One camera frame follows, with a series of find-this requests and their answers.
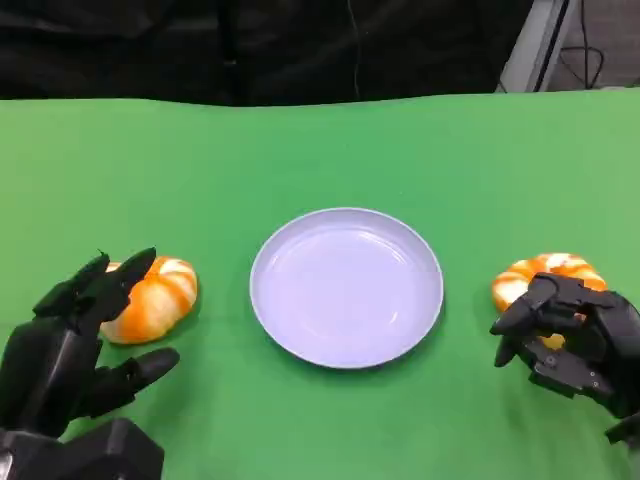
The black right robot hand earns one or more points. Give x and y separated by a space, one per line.
615 340

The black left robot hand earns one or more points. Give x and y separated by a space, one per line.
45 370

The orange white toy bread roll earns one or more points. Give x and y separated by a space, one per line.
515 285
160 300

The lilac plate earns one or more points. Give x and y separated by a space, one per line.
345 290

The black backdrop curtain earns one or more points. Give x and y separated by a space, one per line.
150 50

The green table cloth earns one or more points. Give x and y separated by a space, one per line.
320 165

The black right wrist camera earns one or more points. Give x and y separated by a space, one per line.
627 429

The grey metal frame post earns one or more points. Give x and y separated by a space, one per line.
540 45

